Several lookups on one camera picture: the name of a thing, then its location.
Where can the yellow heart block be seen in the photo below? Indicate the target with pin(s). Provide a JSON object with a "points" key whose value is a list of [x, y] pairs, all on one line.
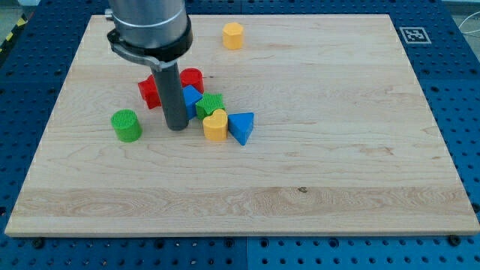
{"points": [[215, 126]]}

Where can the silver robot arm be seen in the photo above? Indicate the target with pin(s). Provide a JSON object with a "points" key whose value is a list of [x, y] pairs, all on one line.
{"points": [[154, 33]]}

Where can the yellow black hazard tape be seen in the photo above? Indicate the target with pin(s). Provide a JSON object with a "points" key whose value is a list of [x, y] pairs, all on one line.
{"points": [[13, 35]]}

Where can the green cylinder block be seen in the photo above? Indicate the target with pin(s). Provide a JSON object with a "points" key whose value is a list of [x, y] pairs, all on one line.
{"points": [[126, 125]]}

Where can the blue triangle block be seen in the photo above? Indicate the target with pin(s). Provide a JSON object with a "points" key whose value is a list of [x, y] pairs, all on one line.
{"points": [[241, 125]]}

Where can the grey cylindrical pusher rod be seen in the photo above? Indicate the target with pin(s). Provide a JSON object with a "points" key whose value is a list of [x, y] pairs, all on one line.
{"points": [[171, 96]]}

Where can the white fiducial marker tag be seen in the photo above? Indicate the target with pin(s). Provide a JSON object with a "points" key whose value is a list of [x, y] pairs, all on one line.
{"points": [[414, 35]]}

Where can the red cylinder block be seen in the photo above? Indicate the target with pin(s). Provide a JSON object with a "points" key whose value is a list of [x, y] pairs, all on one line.
{"points": [[192, 77]]}

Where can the wooden board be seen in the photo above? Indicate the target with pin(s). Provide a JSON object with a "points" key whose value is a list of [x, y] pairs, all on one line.
{"points": [[344, 142]]}

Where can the blue cube block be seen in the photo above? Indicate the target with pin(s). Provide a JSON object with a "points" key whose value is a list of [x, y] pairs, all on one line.
{"points": [[191, 97]]}

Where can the yellow hexagon block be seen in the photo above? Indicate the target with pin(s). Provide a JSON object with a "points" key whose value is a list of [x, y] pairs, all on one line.
{"points": [[233, 35]]}

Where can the green star block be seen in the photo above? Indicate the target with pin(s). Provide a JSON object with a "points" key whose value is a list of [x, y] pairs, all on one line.
{"points": [[208, 104]]}

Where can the red star block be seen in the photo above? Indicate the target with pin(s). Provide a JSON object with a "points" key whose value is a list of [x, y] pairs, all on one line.
{"points": [[149, 92]]}

